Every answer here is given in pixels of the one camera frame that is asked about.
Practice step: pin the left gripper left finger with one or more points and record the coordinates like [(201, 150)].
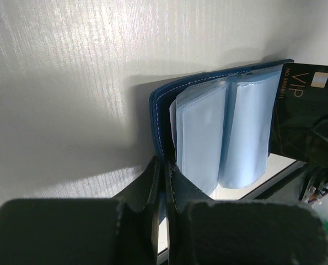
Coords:
[(119, 230)]

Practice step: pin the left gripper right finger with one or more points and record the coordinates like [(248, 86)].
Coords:
[(249, 234)]

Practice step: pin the blue leather card holder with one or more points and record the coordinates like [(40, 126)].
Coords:
[(216, 125)]

